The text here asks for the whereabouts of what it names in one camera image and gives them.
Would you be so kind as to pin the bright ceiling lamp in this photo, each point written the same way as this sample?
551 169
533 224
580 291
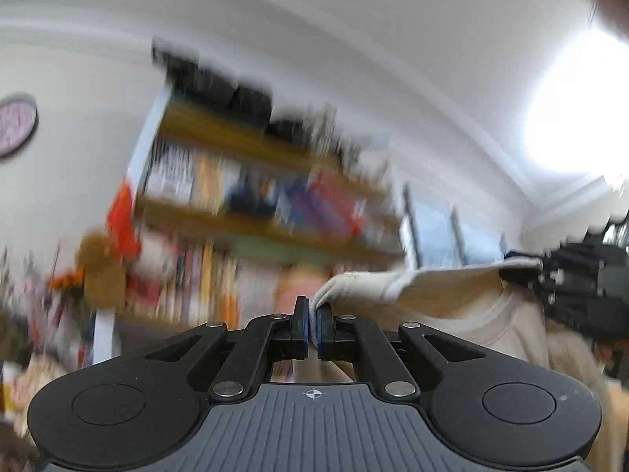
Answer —
585 103

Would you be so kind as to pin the window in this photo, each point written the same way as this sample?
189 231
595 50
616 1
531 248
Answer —
442 231

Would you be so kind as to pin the brown plush toy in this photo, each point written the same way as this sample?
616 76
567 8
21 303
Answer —
102 270

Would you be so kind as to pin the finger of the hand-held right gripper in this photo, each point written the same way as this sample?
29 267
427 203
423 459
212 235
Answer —
525 260

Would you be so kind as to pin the dark boxes on shelf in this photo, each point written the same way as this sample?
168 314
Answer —
211 81

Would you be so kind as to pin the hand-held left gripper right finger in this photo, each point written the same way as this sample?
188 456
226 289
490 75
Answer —
323 329

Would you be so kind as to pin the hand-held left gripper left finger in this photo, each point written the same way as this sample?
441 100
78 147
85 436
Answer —
302 327

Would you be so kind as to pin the row of colourful books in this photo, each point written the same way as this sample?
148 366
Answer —
265 191
186 280

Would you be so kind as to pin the round pink wall clock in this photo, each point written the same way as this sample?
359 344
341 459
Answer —
14 123

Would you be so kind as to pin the red hanging ornament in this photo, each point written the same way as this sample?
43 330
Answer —
123 216

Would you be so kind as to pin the cream t-shirt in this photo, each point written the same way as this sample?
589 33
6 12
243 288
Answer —
467 295

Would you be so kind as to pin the white and wooden bookshelf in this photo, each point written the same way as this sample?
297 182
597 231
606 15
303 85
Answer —
255 250

